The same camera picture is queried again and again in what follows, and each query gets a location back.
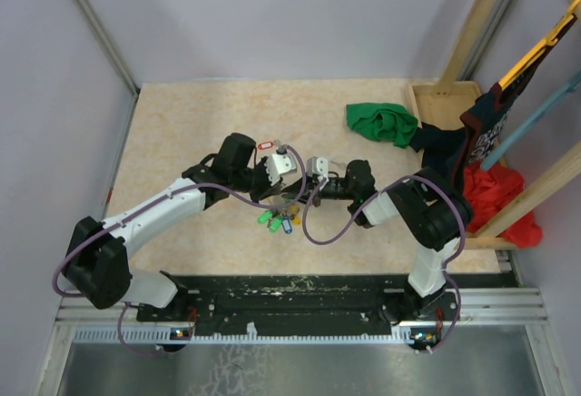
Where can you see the wooden rack frame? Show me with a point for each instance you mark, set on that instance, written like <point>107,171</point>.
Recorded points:
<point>443,102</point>

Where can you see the green cloth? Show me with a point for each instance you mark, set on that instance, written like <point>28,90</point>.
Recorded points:
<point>382,122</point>

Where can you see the large keyring with tagged keys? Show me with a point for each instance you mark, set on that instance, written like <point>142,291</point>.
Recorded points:
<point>277,219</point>

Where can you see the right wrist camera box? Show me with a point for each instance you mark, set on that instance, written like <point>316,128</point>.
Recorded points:
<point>317,167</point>

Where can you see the key with red fob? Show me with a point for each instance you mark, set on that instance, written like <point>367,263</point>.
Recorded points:
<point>339,165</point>

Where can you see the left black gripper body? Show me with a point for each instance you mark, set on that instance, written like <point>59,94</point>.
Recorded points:
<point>259,184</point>

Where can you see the dark navy shirt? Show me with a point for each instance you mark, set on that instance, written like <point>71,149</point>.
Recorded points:
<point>449,152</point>

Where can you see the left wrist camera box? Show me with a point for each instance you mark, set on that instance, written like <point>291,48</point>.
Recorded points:
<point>278,165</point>

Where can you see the key with red tag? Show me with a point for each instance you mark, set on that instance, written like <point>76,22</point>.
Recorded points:
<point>271,145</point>

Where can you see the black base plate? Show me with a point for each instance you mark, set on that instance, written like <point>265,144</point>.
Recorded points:
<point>309,306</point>

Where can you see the red cloth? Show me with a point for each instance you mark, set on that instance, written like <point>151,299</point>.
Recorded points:
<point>488,192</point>

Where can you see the aluminium rail frame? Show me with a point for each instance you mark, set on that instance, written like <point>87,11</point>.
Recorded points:
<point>489,332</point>

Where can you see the yellow hanger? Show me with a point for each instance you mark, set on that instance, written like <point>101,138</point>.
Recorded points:
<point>545,44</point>

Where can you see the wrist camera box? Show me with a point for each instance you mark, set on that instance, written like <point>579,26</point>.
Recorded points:
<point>278,165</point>
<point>317,167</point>

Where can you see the grey corner wall post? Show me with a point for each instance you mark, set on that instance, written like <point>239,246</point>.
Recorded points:
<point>105,40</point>

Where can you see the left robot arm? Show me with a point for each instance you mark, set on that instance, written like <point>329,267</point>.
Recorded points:
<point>97,260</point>

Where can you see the light blue hanger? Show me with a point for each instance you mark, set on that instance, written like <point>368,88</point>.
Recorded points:
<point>549,104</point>

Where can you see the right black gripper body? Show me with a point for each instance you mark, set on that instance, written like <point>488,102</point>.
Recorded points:
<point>334,189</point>

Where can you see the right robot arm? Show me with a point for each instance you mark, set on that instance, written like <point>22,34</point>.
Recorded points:
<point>435,213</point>

